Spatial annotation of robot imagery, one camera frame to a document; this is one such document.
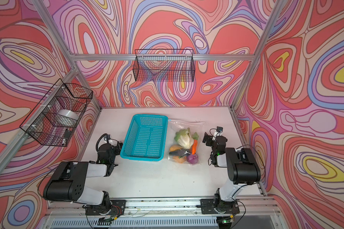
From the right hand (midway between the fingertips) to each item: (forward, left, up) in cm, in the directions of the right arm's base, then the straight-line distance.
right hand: (212, 135), depth 97 cm
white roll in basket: (-6, +80, +30) cm, 86 cm away
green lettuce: (-6, +21, +8) cm, 23 cm away
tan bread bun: (-18, +24, +1) cm, 30 cm away
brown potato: (-9, +26, +1) cm, 28 cm away
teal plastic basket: (+2, +47, -4) cm, 47 cm away
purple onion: (-18, +17, +4) cm, 25 cm away
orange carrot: (-9, +14, +4) cm, 17 cm away
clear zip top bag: (+7, +26, +4) cm, 27 cm away
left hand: (-3, +66, +2) cm, 66 cm away
